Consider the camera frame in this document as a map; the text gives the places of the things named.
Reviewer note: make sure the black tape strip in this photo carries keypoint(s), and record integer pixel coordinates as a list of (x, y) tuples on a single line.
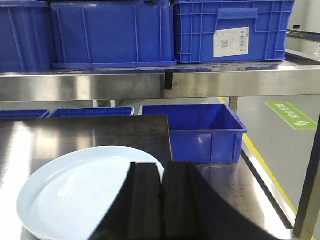
[(168, 81)]

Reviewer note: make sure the blue bin rim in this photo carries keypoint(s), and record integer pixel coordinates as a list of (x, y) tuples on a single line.
[(24, 114), (92, 112)]

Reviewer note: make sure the stainless steel shelf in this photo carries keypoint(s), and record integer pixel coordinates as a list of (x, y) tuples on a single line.
[(297, 75)]

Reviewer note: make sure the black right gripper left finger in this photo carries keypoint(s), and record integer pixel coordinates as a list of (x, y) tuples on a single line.
[(136, 212)]

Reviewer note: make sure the open blue bin lower right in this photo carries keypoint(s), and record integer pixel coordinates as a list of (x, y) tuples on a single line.
[(201, 133)]

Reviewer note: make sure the smooth blue bin on shelf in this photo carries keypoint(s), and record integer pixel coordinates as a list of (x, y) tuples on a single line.
[(113, 34)]

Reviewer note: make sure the light blue plate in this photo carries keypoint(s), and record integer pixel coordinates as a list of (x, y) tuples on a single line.
[(67, 198)]

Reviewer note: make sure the white paper label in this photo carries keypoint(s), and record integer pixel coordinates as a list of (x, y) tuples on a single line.
[(231, 42)]

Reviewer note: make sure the blue bin far left shelf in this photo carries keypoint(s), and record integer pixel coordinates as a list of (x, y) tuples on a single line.
[(26, 36)]

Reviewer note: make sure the steel rack post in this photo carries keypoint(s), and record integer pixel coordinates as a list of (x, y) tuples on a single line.
[(309, 205)]

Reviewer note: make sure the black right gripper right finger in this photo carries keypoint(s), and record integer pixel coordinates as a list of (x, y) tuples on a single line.
[(193, 210)]

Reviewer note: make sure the blue bin rim lower middle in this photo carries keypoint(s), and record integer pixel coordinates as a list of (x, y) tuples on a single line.
[(92, 112)]

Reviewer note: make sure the ribbed blue crate with label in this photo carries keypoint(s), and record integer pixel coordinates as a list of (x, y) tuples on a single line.
[(196, 21)]

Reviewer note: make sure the blue bin rim lower left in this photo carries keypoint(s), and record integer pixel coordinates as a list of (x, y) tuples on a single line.
[(24, 114)]

